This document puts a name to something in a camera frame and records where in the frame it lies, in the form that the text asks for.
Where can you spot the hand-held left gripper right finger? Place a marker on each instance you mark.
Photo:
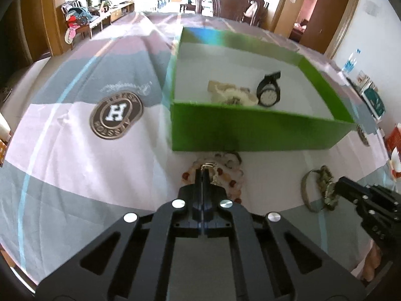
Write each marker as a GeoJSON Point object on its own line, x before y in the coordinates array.
{"type": "Point", "coordinates": [208, 194]}

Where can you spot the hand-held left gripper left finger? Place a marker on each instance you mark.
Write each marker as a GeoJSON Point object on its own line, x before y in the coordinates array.
{"type": "Point", "coordinates": [199, 194]}

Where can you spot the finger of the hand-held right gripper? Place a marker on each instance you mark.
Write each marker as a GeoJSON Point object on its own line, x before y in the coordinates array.
{"type": "Point", "coordinates": [346, 194]}
{"type": "Point", "coordinates": [352, 184]}

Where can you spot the grey metal bangle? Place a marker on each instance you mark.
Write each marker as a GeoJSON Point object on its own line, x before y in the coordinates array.
{"type": "Point", "coordinates": [305, 191]}

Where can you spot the green cardboard box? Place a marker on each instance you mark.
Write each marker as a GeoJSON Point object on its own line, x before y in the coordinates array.
{"type": "Point", "coordinates": [250, 128]}

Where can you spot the person's right hand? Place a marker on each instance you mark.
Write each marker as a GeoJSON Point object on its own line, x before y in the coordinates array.
{"type": "Point", "coordinates": [372, 263]}

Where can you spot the red packet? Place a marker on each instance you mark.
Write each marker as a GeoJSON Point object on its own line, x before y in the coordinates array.
{"type": "Point", "coordinates": [394, 150]}

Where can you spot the dark green book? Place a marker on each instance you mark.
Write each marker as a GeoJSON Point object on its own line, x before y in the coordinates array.
{"type": "Point", "coordinates": [373, 100]}

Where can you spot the white card box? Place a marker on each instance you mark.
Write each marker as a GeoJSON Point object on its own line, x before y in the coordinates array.
{"type": "Point", "coordinates": [365, 80]}

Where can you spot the black wristwatch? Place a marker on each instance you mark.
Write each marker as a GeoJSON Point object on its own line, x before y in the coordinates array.
{"type": "Point", "coordinates": [268, 95]}

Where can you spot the clear water bottle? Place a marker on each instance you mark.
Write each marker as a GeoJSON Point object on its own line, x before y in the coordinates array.
{"type": "Point", "coordinates": [350, 64]}

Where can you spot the dark wooden dining chair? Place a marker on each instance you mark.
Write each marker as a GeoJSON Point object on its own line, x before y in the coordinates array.
{"type": "Point", "coordinates": [225, 0]}

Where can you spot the wooden television cabinet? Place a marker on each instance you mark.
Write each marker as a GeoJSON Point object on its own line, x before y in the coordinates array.
{"type": "Point", "coordinates": [120, 9]}

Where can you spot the wooden bench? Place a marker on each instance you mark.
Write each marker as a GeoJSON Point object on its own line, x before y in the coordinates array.
{"type": "Point", "coordinates": [91, 25]}

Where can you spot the pile of colourful clothes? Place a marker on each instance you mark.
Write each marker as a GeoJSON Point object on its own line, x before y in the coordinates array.
{"type": "Point", "coordinates": [75, 17]}

